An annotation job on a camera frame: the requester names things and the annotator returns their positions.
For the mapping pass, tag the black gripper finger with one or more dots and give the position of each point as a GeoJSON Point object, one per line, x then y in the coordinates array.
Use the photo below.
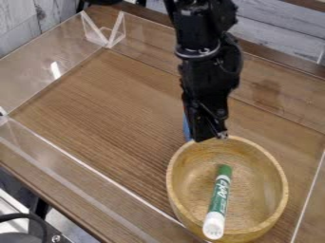
{"type": "Point", "coordinates": [218, 124]}
{"type": "Point", "coordinates": [199, 126]}

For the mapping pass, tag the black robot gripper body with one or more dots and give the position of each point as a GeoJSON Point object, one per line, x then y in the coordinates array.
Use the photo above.
{"type": "Point", "coordinates": [210, 71]}

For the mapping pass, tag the blue foam block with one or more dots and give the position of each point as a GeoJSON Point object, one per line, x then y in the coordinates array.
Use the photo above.
{"type": "Point", "coordinates": [186, 132]}

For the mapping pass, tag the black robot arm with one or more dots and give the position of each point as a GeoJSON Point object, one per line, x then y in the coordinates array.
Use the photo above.
{"type": "Point", "coordinates": [202, 21]}

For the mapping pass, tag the brown wooden bowl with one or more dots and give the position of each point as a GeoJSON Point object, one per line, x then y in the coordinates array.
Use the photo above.
{"type": "Point", "coordinates": [258, 190]}

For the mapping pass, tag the green Expo marker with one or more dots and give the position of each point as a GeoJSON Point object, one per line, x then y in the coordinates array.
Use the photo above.
{"type": "Point", "coordinates": [213, 227]}

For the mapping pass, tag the clear acrylic tray wall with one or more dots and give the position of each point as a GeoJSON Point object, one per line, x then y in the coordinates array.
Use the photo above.
{"type": "Point", "coordinates": [92, 126]}

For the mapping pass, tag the black metal bracket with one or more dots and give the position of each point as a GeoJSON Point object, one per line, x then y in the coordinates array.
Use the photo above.
{"type": "Point", "coordinates": [54, 234]}

